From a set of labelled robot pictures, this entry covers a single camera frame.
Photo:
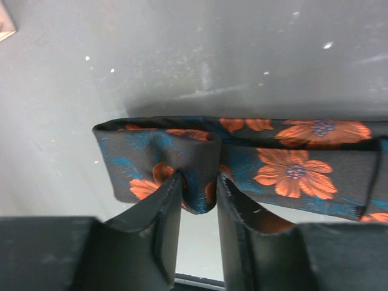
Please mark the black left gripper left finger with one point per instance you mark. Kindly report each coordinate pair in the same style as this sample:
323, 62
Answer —
145, 239

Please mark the black orange floral tie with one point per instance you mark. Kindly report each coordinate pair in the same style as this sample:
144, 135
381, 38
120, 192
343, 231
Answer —
330, 167

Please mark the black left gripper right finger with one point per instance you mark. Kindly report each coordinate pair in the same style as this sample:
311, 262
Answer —
257, 246

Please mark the wooden compartment tray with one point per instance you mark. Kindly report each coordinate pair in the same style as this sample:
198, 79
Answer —
7, 25

